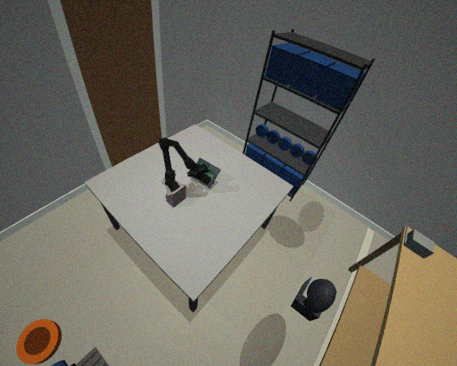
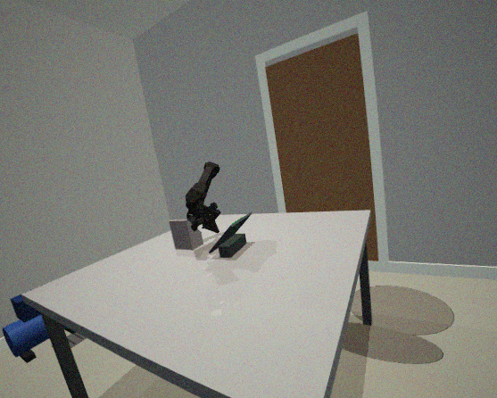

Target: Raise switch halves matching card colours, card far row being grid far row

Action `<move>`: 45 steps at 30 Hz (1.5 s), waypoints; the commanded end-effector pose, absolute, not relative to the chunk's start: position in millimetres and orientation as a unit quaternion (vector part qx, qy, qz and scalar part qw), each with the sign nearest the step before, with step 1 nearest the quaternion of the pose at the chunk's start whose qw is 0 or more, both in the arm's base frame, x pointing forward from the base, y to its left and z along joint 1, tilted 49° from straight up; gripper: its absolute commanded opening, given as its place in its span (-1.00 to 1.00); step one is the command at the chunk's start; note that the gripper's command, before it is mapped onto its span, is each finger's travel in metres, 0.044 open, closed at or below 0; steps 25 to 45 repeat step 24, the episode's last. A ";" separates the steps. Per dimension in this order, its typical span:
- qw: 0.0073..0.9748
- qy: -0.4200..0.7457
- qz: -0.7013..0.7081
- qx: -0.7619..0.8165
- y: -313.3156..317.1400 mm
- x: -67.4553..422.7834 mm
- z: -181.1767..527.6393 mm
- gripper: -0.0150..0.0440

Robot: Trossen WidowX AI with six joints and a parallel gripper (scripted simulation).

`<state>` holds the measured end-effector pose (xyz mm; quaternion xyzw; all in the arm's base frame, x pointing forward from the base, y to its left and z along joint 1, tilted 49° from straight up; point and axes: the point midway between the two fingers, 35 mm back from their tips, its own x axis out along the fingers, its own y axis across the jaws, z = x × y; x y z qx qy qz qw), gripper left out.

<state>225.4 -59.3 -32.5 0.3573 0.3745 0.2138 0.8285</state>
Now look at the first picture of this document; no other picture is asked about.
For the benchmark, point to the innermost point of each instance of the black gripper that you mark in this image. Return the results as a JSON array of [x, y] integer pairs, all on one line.
[[205, 180]]

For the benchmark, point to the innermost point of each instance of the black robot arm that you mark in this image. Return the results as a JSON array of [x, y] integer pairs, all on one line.
[[170, 174]]

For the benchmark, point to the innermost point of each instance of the grey switch panel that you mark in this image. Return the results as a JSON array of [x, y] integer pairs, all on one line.
[[212, 172]]

